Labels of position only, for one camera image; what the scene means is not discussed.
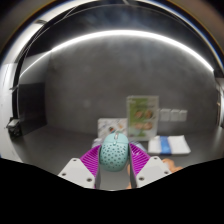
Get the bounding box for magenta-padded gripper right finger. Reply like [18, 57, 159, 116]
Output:
[127, 142, 173, 190]

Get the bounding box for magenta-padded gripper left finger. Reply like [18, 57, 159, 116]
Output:
[57, 145, 102, 190]

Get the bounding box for small grey device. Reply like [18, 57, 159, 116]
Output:
[5, 117, 23, 138]

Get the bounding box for white wall sockets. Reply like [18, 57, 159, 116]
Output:
[159, 108, 189, 123]

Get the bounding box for teal perforated computer mouse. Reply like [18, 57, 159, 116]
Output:
[98, 131, 131, 173]

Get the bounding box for standing clear menu sign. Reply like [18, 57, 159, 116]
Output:
[125, 95, 160, 141]

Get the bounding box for folded white blue towel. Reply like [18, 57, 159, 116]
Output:
[147, 134, 192, 156]

